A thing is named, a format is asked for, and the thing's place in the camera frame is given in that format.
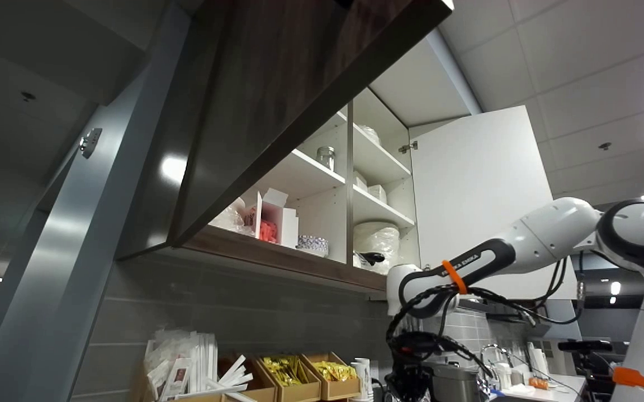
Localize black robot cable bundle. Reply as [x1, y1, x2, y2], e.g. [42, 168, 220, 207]
[386, 254, 586, 375]

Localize grey metal pillar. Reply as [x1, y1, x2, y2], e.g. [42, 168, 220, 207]
[0, 4, 191, 402]

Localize dark wood cabinet door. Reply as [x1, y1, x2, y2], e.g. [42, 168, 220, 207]
[165, 0, 452, 243]

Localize red white box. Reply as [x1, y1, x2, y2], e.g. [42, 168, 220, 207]
[253, 189, 300, 248]

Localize yellow sachets left bin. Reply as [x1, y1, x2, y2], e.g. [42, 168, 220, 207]
[262, 358, 302, 386]

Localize wooden condiment organizer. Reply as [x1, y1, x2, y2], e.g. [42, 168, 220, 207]
[243, 350, 360, 402]

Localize yellow sachets right bin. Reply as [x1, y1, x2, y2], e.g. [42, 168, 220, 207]
[314, 359, 357, 382]

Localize open white cabinet door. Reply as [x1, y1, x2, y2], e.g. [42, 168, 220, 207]
[407, 104, 585, 304]

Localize metal jar on shelf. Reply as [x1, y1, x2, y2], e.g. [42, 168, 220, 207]
[319, 147, 335, 171]

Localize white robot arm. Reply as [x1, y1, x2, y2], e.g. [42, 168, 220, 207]
[387, 197, 644, 402]

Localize black items on shelf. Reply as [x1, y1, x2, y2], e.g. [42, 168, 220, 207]
[363, 253, 386, 266]

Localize white stirrer packets bundle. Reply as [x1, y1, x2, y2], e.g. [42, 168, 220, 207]
[144, 329, 253, 402]

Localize wall cabinet with shelves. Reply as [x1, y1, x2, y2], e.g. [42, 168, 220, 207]
[124, 33, 476, 298]

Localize yellow sachets bin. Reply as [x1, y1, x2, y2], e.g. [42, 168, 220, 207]
[314, 359, 357, 382]
[262, 358, 302, 386]

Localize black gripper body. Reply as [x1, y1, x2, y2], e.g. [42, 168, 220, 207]
[387, 339, 434, 402]

